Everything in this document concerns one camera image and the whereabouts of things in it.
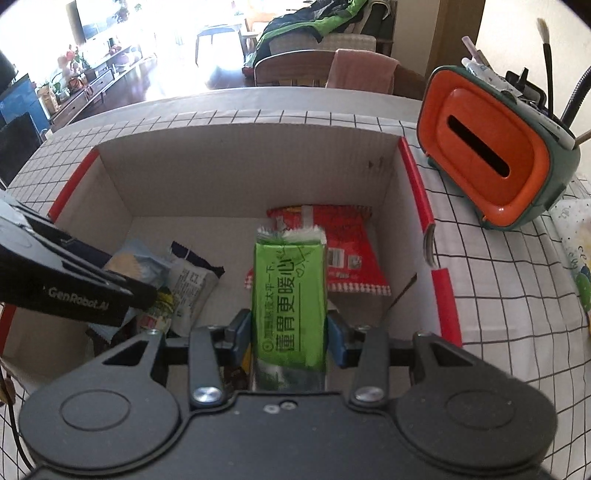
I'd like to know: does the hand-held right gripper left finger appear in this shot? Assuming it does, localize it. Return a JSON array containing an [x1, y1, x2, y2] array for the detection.
[[99, 309, 253, 408]]

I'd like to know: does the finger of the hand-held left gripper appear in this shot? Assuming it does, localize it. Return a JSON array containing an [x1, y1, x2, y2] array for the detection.
[[0, 189, 158, 310]]

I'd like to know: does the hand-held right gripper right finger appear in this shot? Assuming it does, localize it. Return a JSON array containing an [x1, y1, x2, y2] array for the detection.
[[325, 311, 477, 408]]

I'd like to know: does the light blue snack packet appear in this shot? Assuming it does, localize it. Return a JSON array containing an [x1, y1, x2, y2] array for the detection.
[[102, 237, 174, 289]]

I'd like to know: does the green snack packet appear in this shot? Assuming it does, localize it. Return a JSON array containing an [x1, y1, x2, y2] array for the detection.
[[252, 225, 328, 393]]

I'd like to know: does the white navy snack packet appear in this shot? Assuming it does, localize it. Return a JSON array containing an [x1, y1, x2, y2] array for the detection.
[[166, 241, 225, 337]]

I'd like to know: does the yellow snack packet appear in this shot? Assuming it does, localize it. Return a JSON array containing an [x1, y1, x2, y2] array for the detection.
[[139, 288, 178, 333]]

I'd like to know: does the red snack packet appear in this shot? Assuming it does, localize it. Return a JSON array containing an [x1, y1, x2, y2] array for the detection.
[[267, 204, 392, 296]]

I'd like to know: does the red cardboard box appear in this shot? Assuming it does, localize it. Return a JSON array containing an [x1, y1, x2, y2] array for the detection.
[[0, 111, 463, 393]]

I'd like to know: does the dark grey chair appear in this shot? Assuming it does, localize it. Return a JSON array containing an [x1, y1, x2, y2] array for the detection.
[[0, 113, 42, 188]]

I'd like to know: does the checked white tablecloth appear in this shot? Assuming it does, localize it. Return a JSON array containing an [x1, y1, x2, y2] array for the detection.
[[0, 85, 591, 480]]

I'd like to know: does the wooden tv cabinet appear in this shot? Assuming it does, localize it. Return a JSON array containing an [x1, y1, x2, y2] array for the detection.
[[48, 44, 141, 132]]

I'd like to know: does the blue box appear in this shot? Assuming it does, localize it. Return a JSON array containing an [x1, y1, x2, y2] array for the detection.
[[0, 76, 41, 126]]

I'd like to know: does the orange green tissue box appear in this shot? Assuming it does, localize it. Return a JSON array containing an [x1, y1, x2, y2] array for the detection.
[[416, 65, 583, 232]]

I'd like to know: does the white printed tissue pack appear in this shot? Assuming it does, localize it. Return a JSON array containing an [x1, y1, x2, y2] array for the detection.
[[551, 182, 591, 337]]

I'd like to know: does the dark side table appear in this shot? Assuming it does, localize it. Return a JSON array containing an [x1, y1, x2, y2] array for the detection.
[[196, 23, 246, 63]]

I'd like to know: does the pink cloth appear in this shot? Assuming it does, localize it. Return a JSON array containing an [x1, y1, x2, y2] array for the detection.
[[330, 48, 400, 95]]

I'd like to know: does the wooden chair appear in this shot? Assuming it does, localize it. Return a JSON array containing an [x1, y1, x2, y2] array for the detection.
[[253, 48, 339, 88]]

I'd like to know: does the cream fabric armchair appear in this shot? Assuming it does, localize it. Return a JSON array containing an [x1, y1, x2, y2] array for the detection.
[[270, 32, 378, 55]]

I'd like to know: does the white tube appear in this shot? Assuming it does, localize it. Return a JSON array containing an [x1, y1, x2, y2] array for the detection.
[[462, 37, 509, 90]]

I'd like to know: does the black clip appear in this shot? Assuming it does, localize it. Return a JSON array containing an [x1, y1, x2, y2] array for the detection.
[[505, 68, 549, 109]]

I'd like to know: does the chair with green cloth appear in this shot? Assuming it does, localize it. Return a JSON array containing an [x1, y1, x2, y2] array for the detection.
[[242, 0, 370, 68]]

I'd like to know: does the black cable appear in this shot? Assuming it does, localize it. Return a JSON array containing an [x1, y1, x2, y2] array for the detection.
[[0, 369, 34, 477]]

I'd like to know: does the black handled brush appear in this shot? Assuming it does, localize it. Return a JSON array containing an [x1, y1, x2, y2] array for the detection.
[[536, 17, 556, 114]]

